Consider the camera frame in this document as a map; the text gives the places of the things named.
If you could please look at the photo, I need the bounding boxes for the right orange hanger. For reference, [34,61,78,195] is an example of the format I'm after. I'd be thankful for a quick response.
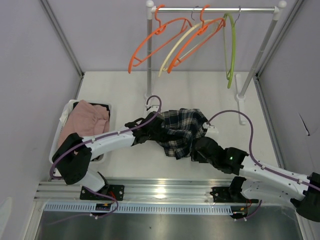
[166,4,227,74]

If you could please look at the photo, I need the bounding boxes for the white clothes rack with rail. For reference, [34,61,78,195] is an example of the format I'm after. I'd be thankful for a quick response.
[141,0,287,125]

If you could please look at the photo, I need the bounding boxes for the navy plaid skirt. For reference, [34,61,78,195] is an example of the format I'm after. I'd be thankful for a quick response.
[152,108,208,160]

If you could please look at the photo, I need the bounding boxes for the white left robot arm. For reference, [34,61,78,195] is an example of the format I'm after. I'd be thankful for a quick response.
[52,111,164,200]

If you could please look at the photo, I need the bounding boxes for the left orange hanger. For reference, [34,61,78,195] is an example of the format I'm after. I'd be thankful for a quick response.
[127,4,193,74]

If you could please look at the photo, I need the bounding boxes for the orange hanger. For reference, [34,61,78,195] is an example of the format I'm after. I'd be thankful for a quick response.
[127,4,193,74]
[166,4,227,74]

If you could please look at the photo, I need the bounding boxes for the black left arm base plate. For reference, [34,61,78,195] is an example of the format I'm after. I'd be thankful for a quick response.
[79,184,125,201]

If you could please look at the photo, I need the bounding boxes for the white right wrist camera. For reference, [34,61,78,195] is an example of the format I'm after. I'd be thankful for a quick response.
[202,122,219,139]

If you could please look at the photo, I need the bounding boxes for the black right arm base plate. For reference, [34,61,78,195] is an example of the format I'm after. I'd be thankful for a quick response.
[209,186,259,204]

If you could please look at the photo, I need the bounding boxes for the pink garment in basket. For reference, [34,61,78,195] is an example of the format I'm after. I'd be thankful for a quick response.
[58,99,110,147]

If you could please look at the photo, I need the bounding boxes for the green hanger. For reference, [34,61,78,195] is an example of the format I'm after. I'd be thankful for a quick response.
[222,12,240,89]

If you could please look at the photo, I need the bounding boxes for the white slotted cable duct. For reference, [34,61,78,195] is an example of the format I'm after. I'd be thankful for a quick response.
[44,202,233,216]

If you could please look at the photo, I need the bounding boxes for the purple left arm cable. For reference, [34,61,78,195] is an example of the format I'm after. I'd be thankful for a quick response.
[49,95,163,181]

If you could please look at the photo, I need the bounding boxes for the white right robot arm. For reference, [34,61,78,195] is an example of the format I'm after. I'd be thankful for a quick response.
[191,137,320,222]

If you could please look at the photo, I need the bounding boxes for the cream hanger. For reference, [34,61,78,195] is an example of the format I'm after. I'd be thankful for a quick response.
[158,6,223,78]

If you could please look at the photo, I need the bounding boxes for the white perforated laundry basket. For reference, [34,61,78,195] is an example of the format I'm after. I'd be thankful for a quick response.
[49,99,116,165]

